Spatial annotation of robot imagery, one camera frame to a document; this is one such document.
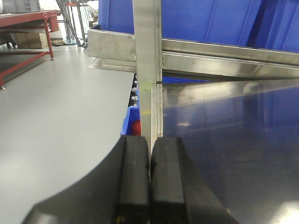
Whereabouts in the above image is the red metal conveyor table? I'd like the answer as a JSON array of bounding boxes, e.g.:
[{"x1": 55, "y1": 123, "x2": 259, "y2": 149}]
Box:
[{"x1": 0, "y1": 10, "x2": 62, "y2": 91}]

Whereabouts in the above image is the blue plastic crate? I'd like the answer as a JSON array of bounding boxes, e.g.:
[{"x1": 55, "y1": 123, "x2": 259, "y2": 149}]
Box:
[
  {"x1": 99, "y1": 0, "x2": 134, "y2": 34},
  {"x1": 162, "y1": 0, "x2": 299, "y2": 52}
]

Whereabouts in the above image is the blue plastic crate right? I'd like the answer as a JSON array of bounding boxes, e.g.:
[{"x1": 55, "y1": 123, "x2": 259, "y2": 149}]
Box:
[{"x1": 99, "y1": 0, "x2": 134, "y2": 34}]

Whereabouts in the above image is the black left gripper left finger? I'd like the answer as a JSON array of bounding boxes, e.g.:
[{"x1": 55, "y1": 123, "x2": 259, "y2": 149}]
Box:
[{"x1": 23, "y1": 135, "x2": 149, "y2": 224}]

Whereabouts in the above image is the red object in bin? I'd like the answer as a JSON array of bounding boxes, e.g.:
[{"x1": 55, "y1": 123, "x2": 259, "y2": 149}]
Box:
[{"x1": 131, "y1": 120, "x2": 141, "y2": 136}]

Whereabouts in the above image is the cardboard box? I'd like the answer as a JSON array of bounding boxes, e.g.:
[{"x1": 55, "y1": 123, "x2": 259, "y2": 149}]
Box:
[{"x1": 14, "y1": 33, "x2": 48, "y2": 49}]

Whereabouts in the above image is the small blue parts bin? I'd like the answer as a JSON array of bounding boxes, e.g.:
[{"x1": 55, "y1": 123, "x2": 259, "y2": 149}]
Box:
[{"x1": 121, "y1": 106, "x2": 140, "y2": 135}]

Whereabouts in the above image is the blue plastic crate left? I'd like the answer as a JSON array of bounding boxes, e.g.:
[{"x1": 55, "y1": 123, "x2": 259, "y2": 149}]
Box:
[{"x1": 162, "y1": 0, "x2": 299, "y2": 52}]

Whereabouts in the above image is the stainless steel shelf frame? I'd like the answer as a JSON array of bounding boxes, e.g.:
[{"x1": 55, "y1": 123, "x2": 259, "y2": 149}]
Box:
[{"x1": 88, "y1": 0, "x2": 299, "y2": 143}]

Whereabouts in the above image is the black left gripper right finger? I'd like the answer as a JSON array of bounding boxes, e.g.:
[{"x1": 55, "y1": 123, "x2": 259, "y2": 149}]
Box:
[{"x1": 150, "y1": 137, "x2": 237, "y2": 224}]

